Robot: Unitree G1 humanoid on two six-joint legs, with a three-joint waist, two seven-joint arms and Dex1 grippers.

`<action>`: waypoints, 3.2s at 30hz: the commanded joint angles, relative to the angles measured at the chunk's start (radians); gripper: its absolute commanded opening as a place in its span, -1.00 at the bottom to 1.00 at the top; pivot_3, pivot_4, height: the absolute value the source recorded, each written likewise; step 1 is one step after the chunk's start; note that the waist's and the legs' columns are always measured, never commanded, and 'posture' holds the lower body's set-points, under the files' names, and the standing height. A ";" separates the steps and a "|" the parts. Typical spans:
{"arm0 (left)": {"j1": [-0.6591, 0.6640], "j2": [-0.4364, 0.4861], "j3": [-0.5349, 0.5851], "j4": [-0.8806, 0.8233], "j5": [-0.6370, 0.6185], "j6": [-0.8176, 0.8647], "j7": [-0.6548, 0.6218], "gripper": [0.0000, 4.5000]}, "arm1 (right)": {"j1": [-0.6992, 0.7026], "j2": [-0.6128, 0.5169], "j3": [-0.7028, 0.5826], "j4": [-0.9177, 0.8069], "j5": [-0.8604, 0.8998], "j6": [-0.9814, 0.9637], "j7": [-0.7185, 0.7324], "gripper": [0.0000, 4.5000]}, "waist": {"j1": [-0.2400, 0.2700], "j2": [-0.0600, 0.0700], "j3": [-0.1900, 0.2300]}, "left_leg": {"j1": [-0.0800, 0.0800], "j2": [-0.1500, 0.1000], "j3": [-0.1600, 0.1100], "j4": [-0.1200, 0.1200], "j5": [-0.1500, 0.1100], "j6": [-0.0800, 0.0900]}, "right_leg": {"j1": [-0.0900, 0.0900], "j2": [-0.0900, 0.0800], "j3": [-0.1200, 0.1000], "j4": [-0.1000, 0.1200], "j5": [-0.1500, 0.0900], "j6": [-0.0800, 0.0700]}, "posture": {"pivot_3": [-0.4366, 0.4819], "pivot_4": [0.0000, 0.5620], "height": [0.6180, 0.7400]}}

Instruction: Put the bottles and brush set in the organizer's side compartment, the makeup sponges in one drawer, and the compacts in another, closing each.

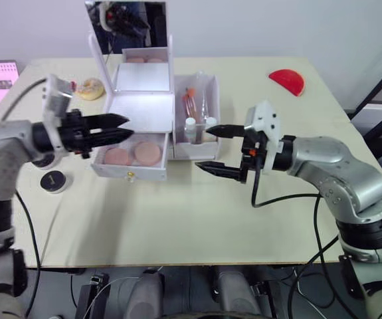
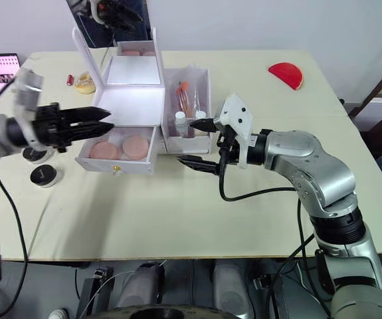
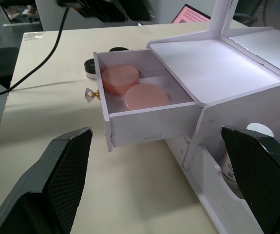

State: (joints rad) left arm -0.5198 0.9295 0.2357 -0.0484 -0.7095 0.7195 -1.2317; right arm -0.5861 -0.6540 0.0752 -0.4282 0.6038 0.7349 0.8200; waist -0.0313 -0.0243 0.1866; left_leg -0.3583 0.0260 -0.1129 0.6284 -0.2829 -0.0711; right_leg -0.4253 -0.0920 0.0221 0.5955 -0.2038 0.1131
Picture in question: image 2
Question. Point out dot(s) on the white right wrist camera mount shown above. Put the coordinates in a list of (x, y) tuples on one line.
[(235, 114)]

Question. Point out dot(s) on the white makeup organizer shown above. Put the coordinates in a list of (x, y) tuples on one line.
[(129, 106)]

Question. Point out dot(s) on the organizer mirror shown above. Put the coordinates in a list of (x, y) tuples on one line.
[(134, 30)]

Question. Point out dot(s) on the small red cylinder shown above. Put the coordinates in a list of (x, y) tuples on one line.
[(70, 79)]

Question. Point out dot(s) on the white organizer drawer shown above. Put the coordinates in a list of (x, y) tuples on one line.
[(117, 164)]

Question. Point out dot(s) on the white round object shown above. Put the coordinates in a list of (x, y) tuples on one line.
[(58, 314)]

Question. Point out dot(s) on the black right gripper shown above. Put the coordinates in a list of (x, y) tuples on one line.
[(228, 146)]

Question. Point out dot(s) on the dark wooden chair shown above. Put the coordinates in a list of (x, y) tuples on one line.
[(380, 89)]

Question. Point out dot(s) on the grey rounded shape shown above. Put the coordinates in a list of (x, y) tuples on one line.
[(141, 285), (232, 289)]

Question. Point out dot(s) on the red semicircle slice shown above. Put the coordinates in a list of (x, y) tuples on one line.
[(287, 74)]

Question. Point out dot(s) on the cream dental model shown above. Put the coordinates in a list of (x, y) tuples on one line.
[(85, 84)]

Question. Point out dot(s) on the black round compact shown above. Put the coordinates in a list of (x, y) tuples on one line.
[(44, 176), (36, 156)]

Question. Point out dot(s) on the pink round makeup sponge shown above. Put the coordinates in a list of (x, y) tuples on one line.
[(135, 146), (103, 150)]

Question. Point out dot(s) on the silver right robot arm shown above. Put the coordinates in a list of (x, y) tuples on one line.
[(310, 156)]

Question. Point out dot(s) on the packaged makeup brush set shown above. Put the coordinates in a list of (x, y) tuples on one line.
[(185, 96)]

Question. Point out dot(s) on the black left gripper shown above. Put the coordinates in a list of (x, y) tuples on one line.
[(49, 128)]

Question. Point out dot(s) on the clear bottle white cap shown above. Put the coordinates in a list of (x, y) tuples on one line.
[(180, 124), (200, 115)]

